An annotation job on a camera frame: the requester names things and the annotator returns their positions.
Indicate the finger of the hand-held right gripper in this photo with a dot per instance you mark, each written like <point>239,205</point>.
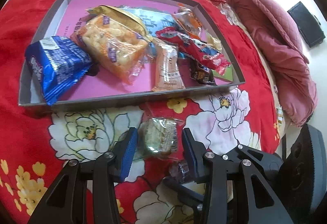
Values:
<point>251,153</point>
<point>184,193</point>

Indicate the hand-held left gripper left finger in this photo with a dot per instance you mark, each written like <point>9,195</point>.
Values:
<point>129,155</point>

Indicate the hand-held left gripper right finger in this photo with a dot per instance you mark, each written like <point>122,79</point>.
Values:
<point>190,155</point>

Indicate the small dark candy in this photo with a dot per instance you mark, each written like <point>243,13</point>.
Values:
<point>178,171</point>

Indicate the green rice cake clear packet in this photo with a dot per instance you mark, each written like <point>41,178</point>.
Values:
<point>158,137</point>

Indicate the grey shallow cardboard box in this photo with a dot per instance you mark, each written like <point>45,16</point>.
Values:
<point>115,100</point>

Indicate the dark chocolate bar wrapper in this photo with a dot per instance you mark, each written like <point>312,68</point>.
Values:
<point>201,74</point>

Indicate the beige wafer packet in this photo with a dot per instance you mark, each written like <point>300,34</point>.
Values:
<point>167,70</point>

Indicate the long red candy packet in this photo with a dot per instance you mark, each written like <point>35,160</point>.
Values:
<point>201,50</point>

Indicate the orange puffed rice cake packet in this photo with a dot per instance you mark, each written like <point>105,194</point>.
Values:
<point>112,45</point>

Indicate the clear packet of yellow chips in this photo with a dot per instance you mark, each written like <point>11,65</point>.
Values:
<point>214,42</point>

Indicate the blue cookie packet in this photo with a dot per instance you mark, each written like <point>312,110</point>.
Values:
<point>56,65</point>

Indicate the orange peanut packet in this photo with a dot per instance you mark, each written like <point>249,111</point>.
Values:
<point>189,22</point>

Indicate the yellow snack packet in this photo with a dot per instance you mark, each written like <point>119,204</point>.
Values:
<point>127,15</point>

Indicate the small candy wrappers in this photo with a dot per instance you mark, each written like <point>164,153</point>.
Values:
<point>279,114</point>

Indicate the pink book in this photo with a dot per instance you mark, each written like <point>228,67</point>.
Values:
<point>107,86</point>

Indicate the black rectangular case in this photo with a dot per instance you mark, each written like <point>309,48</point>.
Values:
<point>304,24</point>

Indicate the pink quilt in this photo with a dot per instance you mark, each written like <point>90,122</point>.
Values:
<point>255,9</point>

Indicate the red floral blanket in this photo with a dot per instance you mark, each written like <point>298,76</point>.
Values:
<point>30,22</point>

